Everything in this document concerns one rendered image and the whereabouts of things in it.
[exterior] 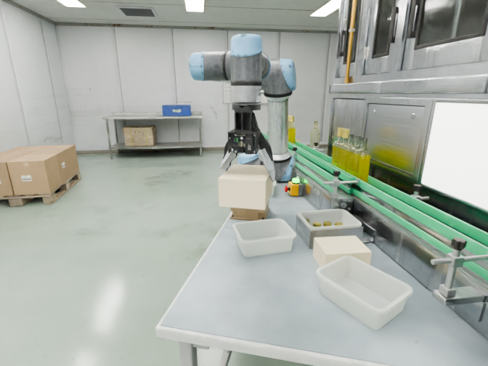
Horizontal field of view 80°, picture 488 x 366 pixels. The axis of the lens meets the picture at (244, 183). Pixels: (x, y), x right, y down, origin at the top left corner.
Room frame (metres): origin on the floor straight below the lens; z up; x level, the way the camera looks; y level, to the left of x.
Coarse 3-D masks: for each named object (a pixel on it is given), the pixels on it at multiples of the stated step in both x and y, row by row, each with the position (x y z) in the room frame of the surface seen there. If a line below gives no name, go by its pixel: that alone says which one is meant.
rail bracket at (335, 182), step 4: (336, 172) 1.23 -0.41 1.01; (340, 172) 1.24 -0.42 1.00; (336, 176) 1.24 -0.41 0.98; (332, 180) 1.25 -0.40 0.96; (336, 180) 1.23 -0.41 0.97; (356, 180) 1.26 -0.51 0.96; (332, 184) 1.25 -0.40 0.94; (336, 184) 1.23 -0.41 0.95; (336, 188) 1.24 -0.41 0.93; (332, 192) 1.25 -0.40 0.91; (336, 192) 1.24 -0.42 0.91; (332, 196) 1.24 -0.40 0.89; (336, 196) 1.23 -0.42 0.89
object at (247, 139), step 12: (240, 108) 0.70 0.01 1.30; (252, 108) 0.71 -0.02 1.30; (240, 120) 0.72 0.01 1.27; (252, 120) 0.74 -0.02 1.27; (228, 132) 0.70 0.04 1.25; (240, 132) 0.70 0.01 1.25; (252, 132) 0.69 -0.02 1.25; (228, 144) 0.70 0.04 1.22; (240, 144) 0.71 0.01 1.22; (252, 144) 0.69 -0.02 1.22
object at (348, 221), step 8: (304, 216) 1.18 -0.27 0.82; (312, 216) 1.19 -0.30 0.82; (320, 216) 1.19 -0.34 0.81; (328, 216) 1.20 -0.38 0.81; (336, 216) 1.20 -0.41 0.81; (344, 216) 1.18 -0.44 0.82; (352, 216) 1.13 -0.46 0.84; (312, 224) 1.18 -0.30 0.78; (344, 224) 1.17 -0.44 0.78; (352, 224) 1.05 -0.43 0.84; (360, 224) 1.05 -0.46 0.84
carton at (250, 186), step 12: (240, 168) 0.80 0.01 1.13; (252, 168) 0.80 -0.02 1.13; (264, 168) 0.80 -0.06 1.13; (228, 180) 0.70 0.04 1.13; (240, 180) 0.69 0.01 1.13; (252, 180) 0.68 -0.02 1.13; (264, 180) 0.68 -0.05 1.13; (228, 192) 0.70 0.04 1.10; (240, 192) 0.69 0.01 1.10; (252, 192) 0.68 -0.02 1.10; (264, 192) 0.68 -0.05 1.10; (228, 204) 0.70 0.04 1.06; (240, 204) 0.69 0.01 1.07; (252, 204) 0.68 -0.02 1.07; (264, 204) 0.68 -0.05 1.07
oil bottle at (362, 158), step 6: (360, 150) 1.31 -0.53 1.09; (366, 150) 1.31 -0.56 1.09; (354, 156) 1.34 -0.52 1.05; (360, 156) 1.30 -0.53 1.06; (366, 156) 1.31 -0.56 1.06; (354, 162) 1.34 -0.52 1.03; (360, 162) 1.30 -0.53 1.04; (366, 162) 1.31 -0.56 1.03; (354, 168) 1.33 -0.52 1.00; (360, 168) 1.30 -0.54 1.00; (366, 168) 1.31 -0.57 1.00; (354, 174) 1.33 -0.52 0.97; (360, 174) 1.30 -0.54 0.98; (366, 174) 1.31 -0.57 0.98; (366, 180) 1.31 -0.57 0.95
